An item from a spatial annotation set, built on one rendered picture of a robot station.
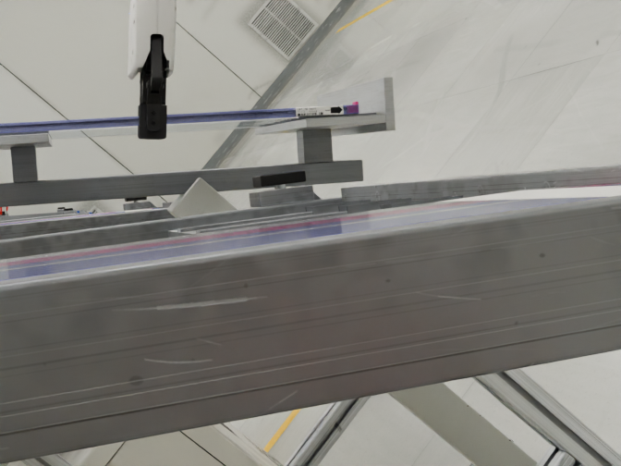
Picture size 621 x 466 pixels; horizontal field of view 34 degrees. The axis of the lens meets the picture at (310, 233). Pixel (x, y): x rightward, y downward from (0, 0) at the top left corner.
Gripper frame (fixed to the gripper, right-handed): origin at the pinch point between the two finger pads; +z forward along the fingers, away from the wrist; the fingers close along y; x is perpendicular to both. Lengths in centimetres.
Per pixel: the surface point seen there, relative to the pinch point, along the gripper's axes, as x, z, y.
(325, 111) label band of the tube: 21.1, -2.0, 0.7
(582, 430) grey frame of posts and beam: 50, 35, 15
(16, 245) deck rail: -14.6, 13.4, 18.8
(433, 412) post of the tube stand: 41, 39, -10
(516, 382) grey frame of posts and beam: 41, 29, 15
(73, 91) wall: -4, -53, -727
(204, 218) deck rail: 4.1, 10.5, 17.9
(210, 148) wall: 108, -10, -730
